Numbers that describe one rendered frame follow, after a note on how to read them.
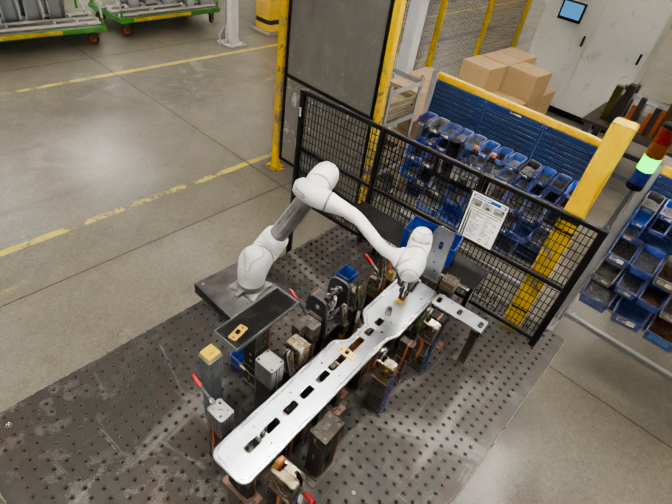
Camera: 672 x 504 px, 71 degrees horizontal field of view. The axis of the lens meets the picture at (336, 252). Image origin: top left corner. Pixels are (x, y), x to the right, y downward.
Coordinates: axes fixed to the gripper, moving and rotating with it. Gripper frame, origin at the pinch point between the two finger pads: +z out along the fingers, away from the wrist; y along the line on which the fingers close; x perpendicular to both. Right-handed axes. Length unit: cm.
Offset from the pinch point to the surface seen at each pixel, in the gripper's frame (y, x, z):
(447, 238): 3.6, 26.7, -23.9
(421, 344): 20.2, -7.8, 16.0
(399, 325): 8.6, -15.0, 5.1
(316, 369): -4, -63, 5
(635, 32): -29, 630, -34
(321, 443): 19, -87, 4
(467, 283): 20.3, 35.0, 2.1
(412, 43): -217, 361, -5
